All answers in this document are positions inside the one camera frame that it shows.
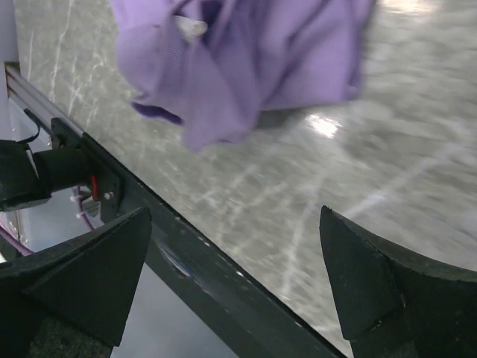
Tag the purple t shirt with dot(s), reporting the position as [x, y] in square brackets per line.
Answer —
[213, 66]

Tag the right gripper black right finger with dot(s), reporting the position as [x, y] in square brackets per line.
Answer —
[392, 301]

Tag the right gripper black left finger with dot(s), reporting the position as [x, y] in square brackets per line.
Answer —
[73, 299]

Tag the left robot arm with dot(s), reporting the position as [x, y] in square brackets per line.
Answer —
[29, 178]

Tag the aluminium rail frame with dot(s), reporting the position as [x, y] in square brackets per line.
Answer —
[28, 97]

